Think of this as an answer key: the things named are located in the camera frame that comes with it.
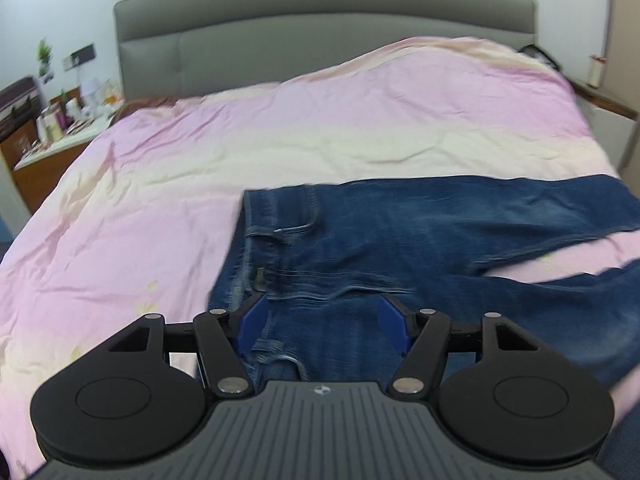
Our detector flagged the blue denim jeans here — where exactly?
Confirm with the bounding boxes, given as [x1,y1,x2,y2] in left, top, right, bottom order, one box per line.
[209,176,639,385]

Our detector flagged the pink cream duvet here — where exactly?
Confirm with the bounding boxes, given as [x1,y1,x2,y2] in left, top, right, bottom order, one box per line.
[1,37,615,479]

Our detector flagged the wooden left nightstand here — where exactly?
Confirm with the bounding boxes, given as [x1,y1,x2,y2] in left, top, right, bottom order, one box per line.
[12,100,124,214]

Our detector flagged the wooden nightstand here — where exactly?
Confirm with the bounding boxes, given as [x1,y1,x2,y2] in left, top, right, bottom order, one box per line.
[12,100,124,214]
[568,79,639,171]

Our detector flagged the brown pillow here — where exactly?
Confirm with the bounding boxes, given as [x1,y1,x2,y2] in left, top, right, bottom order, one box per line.
[111,96,178,125]

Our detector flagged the wooden right nightstand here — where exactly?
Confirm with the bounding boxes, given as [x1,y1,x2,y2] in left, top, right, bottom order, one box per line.
[568,79,639,171]

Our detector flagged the dark brown suitcase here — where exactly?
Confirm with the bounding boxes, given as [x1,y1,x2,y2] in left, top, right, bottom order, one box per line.
[0,76,42,141]

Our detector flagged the white red bottle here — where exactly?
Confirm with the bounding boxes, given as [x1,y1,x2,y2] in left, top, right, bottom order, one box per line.
[587,55,606,89]

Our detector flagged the small green potted plant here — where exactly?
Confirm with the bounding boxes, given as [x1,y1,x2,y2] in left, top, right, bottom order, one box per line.
[37,38,54,84]

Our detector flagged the grey upholstered headboard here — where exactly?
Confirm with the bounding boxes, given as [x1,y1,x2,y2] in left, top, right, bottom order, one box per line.
[114,0,538,100]

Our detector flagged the black bag handle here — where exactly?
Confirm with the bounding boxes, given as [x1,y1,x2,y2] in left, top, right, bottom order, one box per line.
[518,44,562,73]

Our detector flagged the black wall socket panel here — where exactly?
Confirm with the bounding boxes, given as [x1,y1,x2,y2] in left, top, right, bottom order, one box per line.
[70,44,96,67]

